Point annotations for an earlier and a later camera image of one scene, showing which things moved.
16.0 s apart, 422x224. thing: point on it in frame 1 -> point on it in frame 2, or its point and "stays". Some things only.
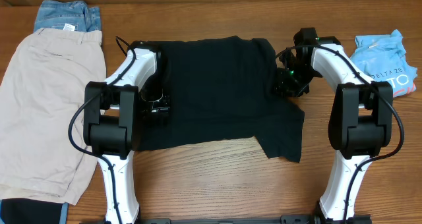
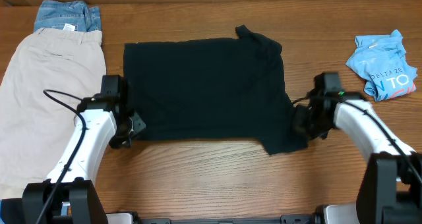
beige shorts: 47,74 stays
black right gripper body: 295,82 -> 310,124
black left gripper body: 153,101 -> 135,126
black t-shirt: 221,89 stays
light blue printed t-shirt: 383,57 stays
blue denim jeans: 75,15 stays
